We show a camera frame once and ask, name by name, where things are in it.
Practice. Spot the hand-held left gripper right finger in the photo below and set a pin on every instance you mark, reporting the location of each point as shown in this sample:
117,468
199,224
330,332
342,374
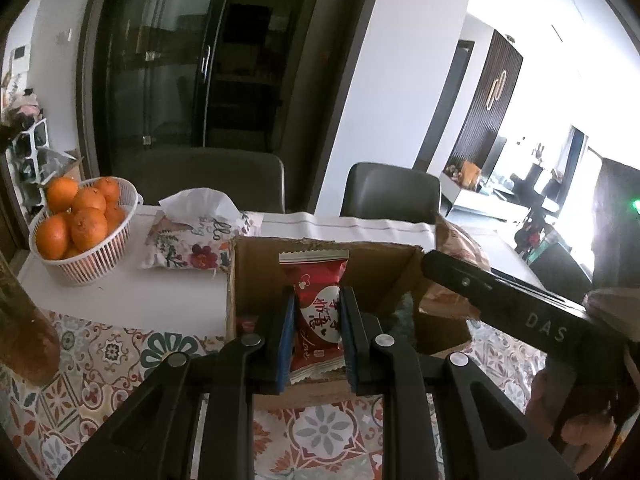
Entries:
351,340

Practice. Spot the white striped table runner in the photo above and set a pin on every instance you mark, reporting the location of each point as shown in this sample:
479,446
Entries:
350,227

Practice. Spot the white shelf rack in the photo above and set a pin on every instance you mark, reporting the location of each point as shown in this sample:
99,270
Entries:
30,140

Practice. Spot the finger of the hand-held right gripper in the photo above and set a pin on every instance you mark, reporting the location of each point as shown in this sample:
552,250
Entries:
460,280

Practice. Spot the white tissue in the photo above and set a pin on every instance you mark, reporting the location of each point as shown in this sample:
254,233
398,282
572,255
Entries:
200,205

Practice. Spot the brown cardboard box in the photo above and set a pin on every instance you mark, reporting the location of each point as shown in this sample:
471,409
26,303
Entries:
380,270

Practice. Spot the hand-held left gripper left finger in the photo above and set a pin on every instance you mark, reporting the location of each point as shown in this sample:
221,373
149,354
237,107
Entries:
285,340

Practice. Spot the grey chair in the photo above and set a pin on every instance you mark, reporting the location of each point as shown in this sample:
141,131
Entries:
390,195
560,270
200,180

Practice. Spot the person's right hand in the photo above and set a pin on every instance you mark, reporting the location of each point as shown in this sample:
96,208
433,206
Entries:
590,445

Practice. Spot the pile of oranges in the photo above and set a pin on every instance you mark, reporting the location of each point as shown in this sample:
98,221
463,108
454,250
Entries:
87,227

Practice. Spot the white low cabinet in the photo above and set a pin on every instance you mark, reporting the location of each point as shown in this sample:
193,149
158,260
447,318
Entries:
480,195

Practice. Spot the small brown box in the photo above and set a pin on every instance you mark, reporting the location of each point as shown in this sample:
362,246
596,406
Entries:
67,165

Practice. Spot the red candy packet white heart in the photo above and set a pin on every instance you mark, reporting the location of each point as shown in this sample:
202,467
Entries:
317,310

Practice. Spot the brown plastic bag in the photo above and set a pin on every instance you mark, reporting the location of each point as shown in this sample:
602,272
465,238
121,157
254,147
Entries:
462,255

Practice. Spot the floral fabric tissue box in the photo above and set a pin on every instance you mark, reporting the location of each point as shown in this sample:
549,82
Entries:
190,250

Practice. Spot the white slatted plastic basket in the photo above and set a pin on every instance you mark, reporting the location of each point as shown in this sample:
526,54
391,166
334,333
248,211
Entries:
95,265

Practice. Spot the black glass cabinet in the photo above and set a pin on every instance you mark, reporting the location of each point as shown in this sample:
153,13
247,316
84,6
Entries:
225,60

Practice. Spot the floral patterned table mat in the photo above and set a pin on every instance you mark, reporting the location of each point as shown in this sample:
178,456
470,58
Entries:
100,360

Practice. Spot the dark slatted wall panel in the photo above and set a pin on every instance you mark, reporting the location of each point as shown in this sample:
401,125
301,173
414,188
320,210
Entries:
480,125

